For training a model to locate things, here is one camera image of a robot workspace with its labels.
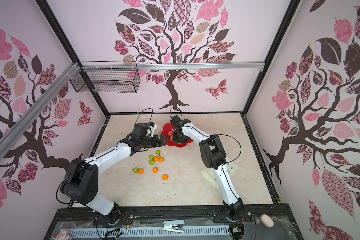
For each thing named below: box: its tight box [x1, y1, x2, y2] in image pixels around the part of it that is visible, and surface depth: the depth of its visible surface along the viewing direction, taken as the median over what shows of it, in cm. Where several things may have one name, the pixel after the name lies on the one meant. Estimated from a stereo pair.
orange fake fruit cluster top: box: [154, 156, 165, 163], surface depth 94 cm
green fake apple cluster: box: [149, 155, 155, 165], surface depth 94 cm
